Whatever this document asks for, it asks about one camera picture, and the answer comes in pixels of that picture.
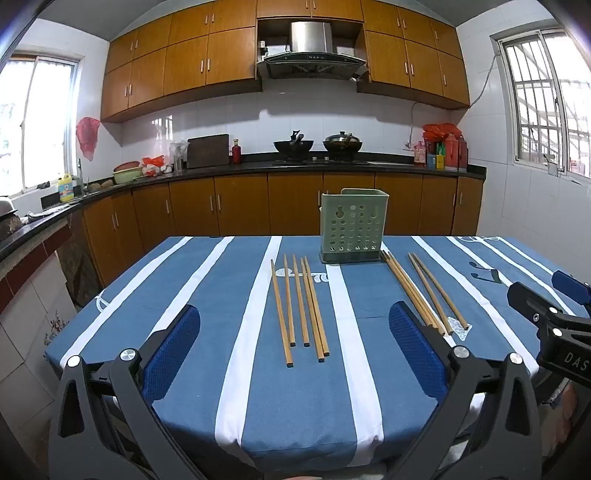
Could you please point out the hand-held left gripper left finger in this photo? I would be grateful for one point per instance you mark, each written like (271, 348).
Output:
(173, 350)

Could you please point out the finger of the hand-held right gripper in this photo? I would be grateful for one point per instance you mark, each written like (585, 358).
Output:
(570, 285)
(524, 297)

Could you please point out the clear glass jar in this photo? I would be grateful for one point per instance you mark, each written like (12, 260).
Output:
(179, 157)

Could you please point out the metal faucet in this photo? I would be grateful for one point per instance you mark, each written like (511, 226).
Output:
(79, 177)

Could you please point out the gas stove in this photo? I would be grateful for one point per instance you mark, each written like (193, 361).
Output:
(318, 160)

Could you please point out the black pot with lid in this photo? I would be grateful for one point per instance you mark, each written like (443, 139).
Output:
(341, 144)

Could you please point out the wooden base cabinets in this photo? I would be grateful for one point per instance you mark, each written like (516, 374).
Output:
(240, 203)

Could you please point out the blue white striped tablecloth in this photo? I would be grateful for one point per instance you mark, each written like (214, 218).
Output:
(360, 392)

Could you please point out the yellow box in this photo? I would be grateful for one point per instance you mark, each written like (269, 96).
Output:
(441, 161)

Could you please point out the red bottle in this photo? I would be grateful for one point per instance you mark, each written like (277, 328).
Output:
(237, 154)

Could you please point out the wooden wall cabinets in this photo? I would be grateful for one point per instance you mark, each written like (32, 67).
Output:
(184, 64)

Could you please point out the large red gift bag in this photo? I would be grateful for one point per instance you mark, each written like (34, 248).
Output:
(438, 130)

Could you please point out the person's right hand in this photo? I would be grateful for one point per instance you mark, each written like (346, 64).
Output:
(568, 415)

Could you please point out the hanging red mesh bag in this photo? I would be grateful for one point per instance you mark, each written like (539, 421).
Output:
(87, 136)

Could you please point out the green basin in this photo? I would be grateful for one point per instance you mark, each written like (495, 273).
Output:
(127, 175)

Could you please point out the yellow detergent bottle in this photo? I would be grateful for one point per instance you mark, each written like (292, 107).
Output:
(66, 189)

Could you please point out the green perforated utensil holder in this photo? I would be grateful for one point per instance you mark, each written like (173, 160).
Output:
(327, 230)

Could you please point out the barred window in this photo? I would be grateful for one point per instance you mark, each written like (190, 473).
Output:
(545, 106)

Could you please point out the dark wooden cutting board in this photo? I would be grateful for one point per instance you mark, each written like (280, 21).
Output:
(207, 151)

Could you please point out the black kitchen countertop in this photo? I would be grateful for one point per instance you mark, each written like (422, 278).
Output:
(207, 170)

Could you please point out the sliding glass window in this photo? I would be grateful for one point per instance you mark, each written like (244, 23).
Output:
(46, 124)

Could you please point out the tall red carton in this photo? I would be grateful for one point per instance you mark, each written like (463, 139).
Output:
(462, 154)

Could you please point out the black wok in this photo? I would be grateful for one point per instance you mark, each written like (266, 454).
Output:
(293, 146)

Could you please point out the steel range hood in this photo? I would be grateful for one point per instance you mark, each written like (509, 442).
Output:
(311, 37)

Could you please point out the small red plastic bag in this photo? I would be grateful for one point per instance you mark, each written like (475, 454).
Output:
(152, 162)

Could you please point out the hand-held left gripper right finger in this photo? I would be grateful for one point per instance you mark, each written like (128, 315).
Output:
(415, 350)

